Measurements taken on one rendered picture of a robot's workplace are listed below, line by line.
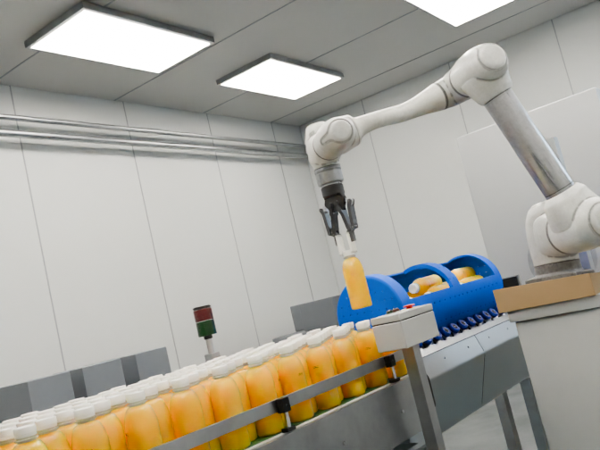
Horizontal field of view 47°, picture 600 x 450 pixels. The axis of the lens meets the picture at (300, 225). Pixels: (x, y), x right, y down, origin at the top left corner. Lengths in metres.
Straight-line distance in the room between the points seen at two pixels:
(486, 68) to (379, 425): 1.14
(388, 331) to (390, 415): 0.24
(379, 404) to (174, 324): 4.47
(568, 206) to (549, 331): 0.43
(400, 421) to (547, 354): 0.63
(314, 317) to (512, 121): 4.27
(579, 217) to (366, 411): 0.90
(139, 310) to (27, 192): 1.37
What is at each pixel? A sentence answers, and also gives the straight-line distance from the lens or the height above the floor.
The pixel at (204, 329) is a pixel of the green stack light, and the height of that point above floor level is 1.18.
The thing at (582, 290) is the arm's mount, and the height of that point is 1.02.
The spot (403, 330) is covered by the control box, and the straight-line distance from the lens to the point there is 1.96.
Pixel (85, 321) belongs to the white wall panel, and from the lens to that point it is 5.73.
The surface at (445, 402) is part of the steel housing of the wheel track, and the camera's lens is 2.58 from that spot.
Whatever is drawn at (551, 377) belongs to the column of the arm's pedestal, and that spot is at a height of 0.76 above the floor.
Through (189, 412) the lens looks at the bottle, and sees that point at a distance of 1.54.
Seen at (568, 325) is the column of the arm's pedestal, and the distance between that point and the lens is 2.43.
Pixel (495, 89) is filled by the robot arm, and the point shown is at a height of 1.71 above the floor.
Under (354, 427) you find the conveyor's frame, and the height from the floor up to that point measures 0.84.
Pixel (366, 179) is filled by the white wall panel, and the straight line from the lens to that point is 8.29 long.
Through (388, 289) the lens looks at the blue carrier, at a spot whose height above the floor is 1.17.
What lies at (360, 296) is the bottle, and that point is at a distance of 2.21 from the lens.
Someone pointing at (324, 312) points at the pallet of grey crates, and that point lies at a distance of 6.26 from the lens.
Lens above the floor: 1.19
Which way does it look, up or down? 6 degrees up
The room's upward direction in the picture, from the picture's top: 13 degrees counter-clockwise
